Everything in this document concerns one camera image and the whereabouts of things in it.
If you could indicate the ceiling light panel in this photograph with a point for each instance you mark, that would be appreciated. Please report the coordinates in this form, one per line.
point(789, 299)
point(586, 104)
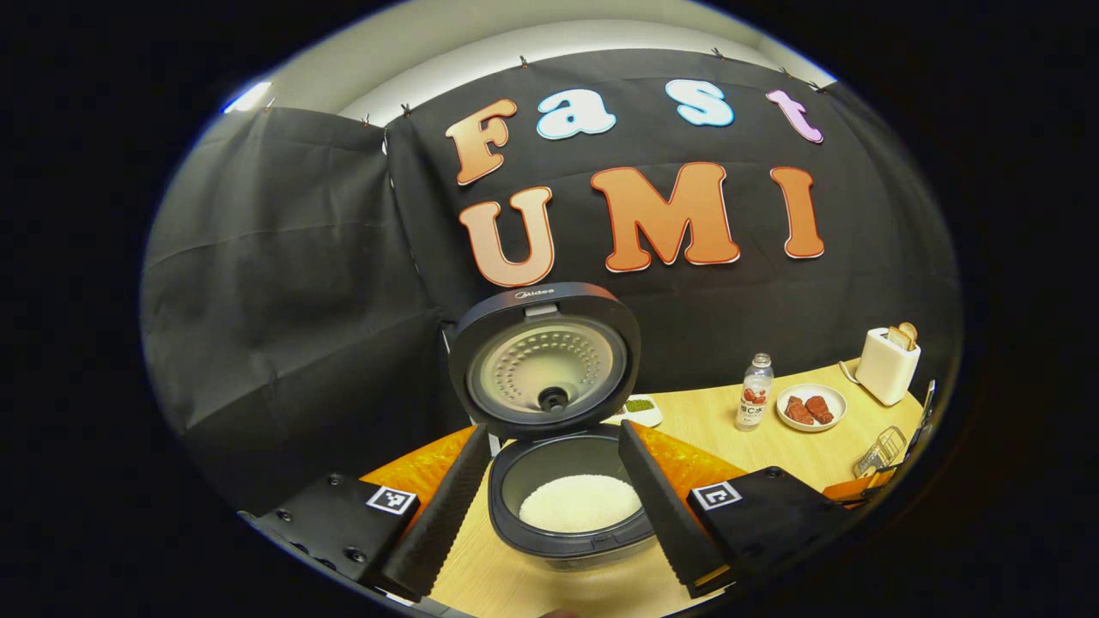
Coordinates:
point(249, 97)

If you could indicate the red meat piece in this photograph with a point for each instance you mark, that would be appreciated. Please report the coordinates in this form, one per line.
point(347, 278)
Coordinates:
point(797, 410)
point(820, 408)

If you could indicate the dark grey rice cooker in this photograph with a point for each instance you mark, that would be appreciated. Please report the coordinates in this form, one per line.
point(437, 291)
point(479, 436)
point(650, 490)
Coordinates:
point(545, 369)

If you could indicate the white rice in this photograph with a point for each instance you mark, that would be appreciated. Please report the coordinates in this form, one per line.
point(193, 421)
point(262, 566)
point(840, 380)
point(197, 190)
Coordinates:
point(575, 506)

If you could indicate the white round plate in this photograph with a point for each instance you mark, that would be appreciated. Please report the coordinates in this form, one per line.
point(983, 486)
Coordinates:
point(840, 403)

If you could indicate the white divided grain dish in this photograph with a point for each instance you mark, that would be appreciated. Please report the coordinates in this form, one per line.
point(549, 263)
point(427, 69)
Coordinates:
point(646, 420)

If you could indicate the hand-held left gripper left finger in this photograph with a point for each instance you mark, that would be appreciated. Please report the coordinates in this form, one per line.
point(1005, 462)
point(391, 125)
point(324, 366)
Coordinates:
point(438, 532)

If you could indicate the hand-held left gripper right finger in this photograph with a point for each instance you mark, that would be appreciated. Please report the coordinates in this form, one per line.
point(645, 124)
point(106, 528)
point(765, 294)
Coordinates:
point(665, 524)

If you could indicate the white toaster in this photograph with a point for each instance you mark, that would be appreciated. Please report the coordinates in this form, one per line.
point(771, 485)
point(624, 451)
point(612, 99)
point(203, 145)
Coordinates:
point(884, 373)

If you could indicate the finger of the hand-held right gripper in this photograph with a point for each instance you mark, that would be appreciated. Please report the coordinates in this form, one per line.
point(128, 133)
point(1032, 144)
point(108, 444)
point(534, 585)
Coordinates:
point(850, 491)
point(923, 421)

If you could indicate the black backdrop cloth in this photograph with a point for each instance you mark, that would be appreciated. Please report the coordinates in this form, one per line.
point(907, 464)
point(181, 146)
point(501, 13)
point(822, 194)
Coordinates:
point(300, 257)

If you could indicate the clear drink bottle red label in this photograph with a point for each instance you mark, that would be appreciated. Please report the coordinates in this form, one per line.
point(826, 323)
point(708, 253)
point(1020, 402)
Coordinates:
point(754, 399)

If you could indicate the toast slice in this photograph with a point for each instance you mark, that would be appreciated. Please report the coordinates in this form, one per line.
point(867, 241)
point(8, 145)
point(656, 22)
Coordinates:
point(910, 330)
point(898, 338)

